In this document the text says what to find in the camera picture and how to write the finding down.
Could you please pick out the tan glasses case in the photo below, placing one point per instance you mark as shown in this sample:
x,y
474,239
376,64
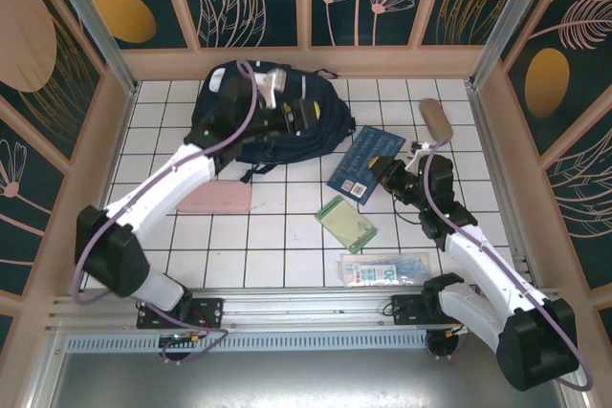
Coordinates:
x,y
436,120

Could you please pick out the navy blue backpack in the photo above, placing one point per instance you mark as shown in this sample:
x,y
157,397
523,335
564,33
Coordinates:
x,y
315,140

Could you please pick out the right aluminium corner post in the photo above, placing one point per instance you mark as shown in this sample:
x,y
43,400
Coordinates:
x,y
511,16

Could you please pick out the aluminium side rail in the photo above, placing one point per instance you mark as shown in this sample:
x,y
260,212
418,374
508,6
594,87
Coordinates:
x,y
492,150

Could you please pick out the grey metal sheet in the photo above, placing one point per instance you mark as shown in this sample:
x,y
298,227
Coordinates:
x,y
306,379

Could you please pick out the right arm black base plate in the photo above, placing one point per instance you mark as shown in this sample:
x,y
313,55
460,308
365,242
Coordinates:
x,y
406,310

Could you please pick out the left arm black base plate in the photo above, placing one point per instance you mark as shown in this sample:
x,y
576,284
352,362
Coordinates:
x,y
205,312

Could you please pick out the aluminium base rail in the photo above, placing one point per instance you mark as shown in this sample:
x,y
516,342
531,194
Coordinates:
x,y
306,305

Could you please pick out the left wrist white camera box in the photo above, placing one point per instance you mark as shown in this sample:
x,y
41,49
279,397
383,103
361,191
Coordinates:
x,y
272,85

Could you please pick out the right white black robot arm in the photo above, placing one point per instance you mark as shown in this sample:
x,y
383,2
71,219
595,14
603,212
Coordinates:
x,y
483,260

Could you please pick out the green notebook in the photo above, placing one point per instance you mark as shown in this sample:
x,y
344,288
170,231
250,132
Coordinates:
x,y
346,226

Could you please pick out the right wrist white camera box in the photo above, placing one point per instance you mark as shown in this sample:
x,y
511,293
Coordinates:
x,y
421,150

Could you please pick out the pink pencil case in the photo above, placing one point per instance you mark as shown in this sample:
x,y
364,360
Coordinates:
x,y
220,198

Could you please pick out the left aluminium corner post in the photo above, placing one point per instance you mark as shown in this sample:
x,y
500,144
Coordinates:
x,y
95,30

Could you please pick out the aluminium corner post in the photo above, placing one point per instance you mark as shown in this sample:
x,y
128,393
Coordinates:
x,y
511,16
95,30

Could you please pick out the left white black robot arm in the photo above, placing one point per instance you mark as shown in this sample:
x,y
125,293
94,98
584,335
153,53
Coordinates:
x,y
158,188

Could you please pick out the clear packet of blue masks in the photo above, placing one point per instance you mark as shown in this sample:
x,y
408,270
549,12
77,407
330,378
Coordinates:
x,y
382,270

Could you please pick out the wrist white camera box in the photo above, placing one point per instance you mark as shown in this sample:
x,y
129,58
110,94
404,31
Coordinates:
x,y
272,85
421,150

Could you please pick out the dark blue notebook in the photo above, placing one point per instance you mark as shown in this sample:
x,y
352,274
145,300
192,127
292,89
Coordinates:
x,y
358,164

